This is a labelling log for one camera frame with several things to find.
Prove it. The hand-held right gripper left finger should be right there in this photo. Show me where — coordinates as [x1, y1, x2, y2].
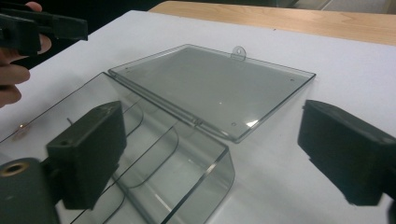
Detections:
[46, 100, 128, 211]

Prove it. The transparent grey plastic box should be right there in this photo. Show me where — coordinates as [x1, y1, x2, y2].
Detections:
[0, 43, 317, 224]

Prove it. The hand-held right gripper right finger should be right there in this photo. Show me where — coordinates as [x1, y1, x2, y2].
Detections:
[297, 99, 396, 207]

